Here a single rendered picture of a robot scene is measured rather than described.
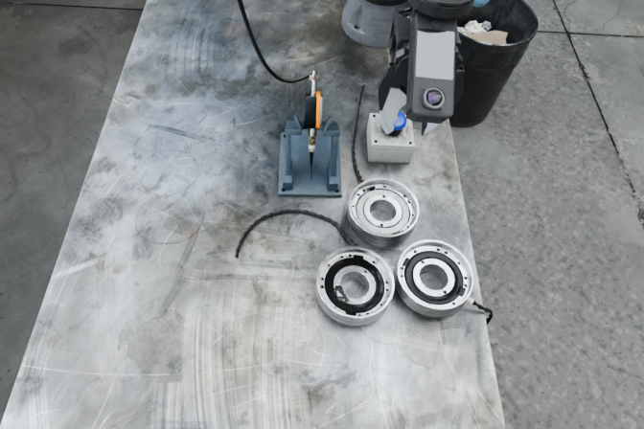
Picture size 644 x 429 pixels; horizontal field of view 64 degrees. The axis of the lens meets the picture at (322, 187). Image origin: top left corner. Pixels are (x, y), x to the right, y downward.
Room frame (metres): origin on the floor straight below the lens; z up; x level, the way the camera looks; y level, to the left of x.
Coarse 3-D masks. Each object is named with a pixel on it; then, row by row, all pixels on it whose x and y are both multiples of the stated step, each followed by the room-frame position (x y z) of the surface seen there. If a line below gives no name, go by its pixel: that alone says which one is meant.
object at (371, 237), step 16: (352, 192) 0.45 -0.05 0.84; (400, 192) 0.47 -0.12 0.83; (352, 208) 0.43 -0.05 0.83; (368, 208) 0.43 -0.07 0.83; (384, 208) 0.45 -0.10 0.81; (400, 208) 0.44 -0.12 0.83; (416, 208) 0.44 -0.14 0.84; (352, 224) 0.41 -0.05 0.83; (384, 224) 0.41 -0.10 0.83; (368, 240) 0.38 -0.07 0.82; (384, 240) 0.38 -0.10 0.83; (400, 240) 0.39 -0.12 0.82
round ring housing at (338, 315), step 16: (336, 256) 0.35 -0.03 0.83; (352, 256) 0.35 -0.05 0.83; (368, 256) 0.35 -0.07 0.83; (320, 272) 0.32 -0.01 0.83; (352, 272) 0.33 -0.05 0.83; (368, 272) 0.33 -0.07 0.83; (384, 272) 0.33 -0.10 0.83; (320, 288) 0.30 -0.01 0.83; (368, 288) 0.31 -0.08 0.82; (384, 288) 0.31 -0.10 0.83; (320, 304) 0.28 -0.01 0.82; (352, 304) 0.28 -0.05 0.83; (384, 304) 0.28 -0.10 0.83; (336, 320) 0.26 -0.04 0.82; (352, 320) 0.26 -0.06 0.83; (368, 320) 0.26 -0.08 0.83
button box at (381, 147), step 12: (372, 120) 0.60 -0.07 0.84; (408, 120) 0.61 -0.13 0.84; (372, 132) 0.57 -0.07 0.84; (384, 132) 0.57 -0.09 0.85; (396, 132) 0.57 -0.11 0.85; (408, 132) 0.58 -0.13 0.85; (372, 144) 0.55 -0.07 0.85; (384, 144) 0.55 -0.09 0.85; (396, 144) 0.55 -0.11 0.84; (408, 144) 0.56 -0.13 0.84; (372, 156) 0.55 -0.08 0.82; (384, 156) 0.55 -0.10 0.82; (396, 156) 0.55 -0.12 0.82; (408, 156) 0.55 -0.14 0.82
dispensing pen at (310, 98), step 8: (312, 72) 0.58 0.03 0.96; (312, 80) 0.57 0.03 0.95; (312, 88) 0.56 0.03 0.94; (304, 96) 0.57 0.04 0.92; (312, 96) 0.55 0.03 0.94; (312, 104) 0.54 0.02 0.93; (304, 112) 0.55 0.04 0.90; (312, 112) 0.53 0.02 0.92; (304, 120) 0.53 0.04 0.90; (312, 120) 0.52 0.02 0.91; (312, 128) 0.53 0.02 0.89; (312, 136) 0.52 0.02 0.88; (312, 144) 0.51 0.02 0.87; (312, 152) 0.51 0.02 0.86; (312, 160) 0.50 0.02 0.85
